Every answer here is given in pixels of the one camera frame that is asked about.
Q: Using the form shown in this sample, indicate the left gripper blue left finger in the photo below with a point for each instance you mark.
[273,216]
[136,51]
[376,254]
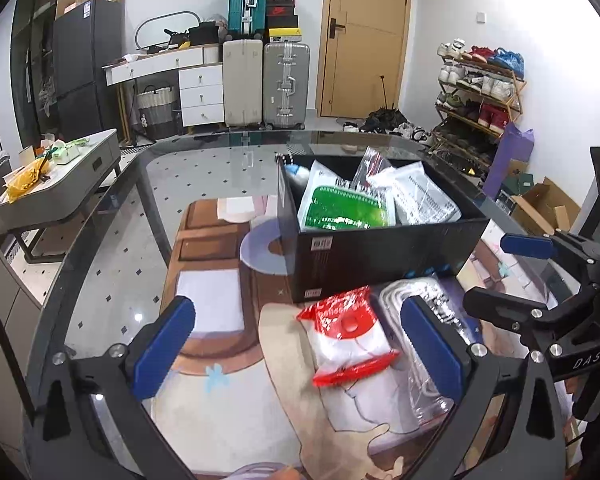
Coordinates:
[154,349]

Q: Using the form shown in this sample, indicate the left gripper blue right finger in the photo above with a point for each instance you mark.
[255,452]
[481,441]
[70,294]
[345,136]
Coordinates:
[442,350]

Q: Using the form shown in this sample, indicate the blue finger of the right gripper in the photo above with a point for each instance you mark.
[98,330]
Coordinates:
[501,310]
[538,247]

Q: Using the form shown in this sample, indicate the red white balloon glue pouch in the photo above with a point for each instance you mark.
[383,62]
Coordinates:
[346,338]

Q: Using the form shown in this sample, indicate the white printed text pouch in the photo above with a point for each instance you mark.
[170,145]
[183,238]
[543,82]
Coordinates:
[417,198]

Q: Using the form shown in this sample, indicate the green white medicine pouch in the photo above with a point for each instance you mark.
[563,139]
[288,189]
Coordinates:
[329,203]

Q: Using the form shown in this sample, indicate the person's right hand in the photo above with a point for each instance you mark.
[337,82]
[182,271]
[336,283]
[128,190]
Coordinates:
[575,384]

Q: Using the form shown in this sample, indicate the open cardboard box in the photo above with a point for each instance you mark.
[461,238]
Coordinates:
[545,208]

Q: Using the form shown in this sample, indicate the anime printed table mat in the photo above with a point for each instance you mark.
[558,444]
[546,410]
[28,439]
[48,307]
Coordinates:
[239,401]

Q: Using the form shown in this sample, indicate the purple paper bag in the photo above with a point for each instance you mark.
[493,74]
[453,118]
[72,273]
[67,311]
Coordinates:
[514,145]

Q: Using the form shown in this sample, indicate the wooden shoe rack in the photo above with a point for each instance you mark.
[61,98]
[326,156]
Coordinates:
[479,97]

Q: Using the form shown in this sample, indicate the grey side cabinet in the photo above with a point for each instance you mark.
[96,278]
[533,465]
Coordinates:
[19,314]

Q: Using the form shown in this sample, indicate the black storage box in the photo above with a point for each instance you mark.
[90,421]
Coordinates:
[322,263]

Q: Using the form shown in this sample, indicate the pile of shoes on floor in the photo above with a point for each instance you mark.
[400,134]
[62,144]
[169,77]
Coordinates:
[389,121]

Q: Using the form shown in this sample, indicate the grey coffee table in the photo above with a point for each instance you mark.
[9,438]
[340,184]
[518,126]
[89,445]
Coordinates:
[64,194]

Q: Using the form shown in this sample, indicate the yellow bag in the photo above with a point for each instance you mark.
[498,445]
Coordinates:
[27,178]

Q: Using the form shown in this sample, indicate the woven laundry basket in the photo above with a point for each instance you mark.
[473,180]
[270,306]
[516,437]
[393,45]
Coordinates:
[156,110]

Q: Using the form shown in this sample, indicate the wooden door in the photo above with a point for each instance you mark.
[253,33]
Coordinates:
[362,56]

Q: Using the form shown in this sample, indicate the white dresser desk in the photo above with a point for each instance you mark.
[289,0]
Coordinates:
[196,73]

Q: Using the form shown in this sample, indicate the beige suitcase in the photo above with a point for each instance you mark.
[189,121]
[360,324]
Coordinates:
[242,82]

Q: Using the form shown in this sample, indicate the silver aluminium suitcase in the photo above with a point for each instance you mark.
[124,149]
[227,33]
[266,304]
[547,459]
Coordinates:
[285,84]

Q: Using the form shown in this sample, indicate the black refrigerator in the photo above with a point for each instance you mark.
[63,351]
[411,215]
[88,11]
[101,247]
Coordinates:
[86,40]

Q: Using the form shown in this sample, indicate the stack of shoe boxes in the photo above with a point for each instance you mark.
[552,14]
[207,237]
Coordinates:
[281,21]

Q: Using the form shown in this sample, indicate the teal suitcase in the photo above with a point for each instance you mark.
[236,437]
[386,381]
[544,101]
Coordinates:
[246,18]

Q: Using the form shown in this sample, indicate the oval mirror frame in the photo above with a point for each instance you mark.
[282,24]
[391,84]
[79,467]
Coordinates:
[158,30]

